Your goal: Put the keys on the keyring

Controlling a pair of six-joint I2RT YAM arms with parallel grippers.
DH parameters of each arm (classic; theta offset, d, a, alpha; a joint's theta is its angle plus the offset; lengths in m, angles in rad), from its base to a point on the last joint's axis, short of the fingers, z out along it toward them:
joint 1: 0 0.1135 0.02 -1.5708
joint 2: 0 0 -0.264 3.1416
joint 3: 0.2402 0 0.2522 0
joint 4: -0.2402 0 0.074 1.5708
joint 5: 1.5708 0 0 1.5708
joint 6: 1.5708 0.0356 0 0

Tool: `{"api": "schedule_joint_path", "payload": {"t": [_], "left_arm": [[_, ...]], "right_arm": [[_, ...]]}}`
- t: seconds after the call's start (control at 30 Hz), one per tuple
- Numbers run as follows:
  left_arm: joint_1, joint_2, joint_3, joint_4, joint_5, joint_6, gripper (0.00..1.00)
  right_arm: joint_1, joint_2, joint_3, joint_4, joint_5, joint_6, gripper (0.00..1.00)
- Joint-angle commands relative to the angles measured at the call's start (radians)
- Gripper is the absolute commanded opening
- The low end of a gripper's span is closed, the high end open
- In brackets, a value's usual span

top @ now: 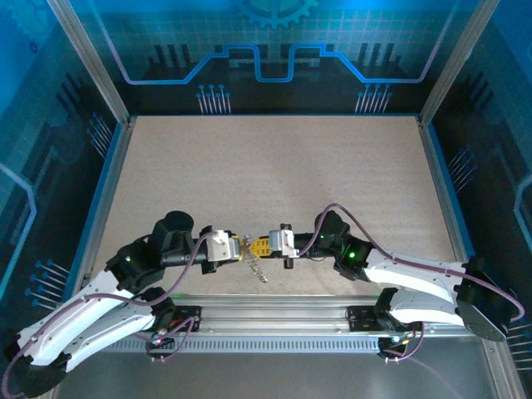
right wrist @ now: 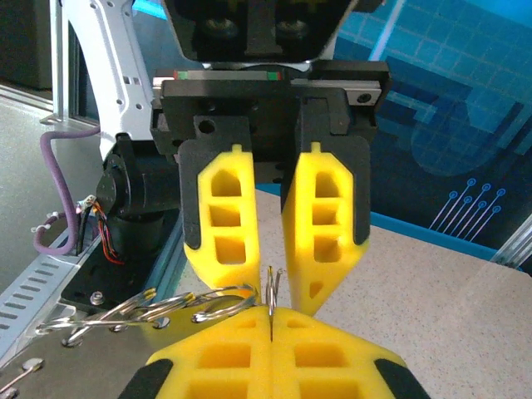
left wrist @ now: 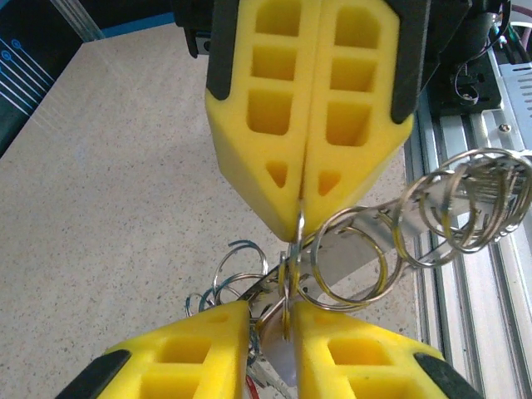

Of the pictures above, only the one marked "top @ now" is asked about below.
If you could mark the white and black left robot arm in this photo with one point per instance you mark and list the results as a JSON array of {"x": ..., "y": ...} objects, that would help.
[{"x": 83, "y": 316}]

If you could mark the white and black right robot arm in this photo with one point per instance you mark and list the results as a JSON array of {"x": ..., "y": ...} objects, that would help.
[{"x": 415, "y": 274}]

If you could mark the blue table edge strip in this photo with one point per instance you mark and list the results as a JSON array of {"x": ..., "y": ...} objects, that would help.
[
  {"x": 94, "y": 208},
  {"x": 459, "y": 208}
]

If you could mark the small controller board with LEDs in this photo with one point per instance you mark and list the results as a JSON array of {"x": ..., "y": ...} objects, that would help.
[
  {"x": 160, "y": 341},
  {"x": 392, "y": 341}
]

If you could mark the brushed metal plate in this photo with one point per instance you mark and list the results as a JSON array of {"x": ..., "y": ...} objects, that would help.
[{"x": 270, "y": 378}]

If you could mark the blue circuit-print acrylic panel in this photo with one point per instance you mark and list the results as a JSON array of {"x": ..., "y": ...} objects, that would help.
[
  {"x": 33, "y": 124},
  {"x": 498, "y": 124}
]

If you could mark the blue gear-print acrylic panel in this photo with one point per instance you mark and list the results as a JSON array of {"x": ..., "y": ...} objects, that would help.
[{"x": 266, "y": 25}]

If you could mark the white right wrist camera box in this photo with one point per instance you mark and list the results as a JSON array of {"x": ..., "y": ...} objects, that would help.
[{"x": 282, "y": 243}]

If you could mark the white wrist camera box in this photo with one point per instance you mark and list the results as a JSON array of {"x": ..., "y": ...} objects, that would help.
[
  {"x": 282, "y": 243},
  {"x": 218, "y": 247}
]

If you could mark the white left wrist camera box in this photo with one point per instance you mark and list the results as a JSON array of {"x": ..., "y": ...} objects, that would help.
[{"x": 218, "y": 247}]

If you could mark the long aluminium base rail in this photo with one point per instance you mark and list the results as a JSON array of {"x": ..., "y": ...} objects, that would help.
[{"x": 270, "y": 316}]

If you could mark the aluminium table edge rail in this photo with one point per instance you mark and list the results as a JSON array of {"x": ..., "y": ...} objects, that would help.
[
  {"x": 104, "y": 208},
  {"x": 448, "y": 208}
]

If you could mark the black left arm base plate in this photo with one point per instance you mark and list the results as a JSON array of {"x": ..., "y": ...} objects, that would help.
[{"x": 185, "y": 318}]

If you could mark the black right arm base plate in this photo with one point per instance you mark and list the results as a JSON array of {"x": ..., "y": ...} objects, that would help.
[{"x": 361, "y": 322}]

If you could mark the aluminium frame post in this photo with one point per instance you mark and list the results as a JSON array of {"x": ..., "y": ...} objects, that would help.
[
  {"x": 89, "y": 62},
  {"x": 457, "y": 62}
]

